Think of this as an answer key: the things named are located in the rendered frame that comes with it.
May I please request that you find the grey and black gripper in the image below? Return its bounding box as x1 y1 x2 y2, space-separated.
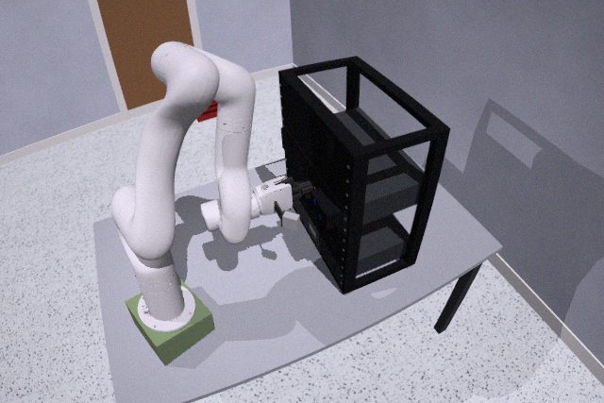
253 176 314 215

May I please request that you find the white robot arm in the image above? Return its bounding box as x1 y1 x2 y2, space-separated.
111 42 260 332

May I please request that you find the black open-frame rack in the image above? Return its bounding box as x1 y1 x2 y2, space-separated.
278 56 450 295

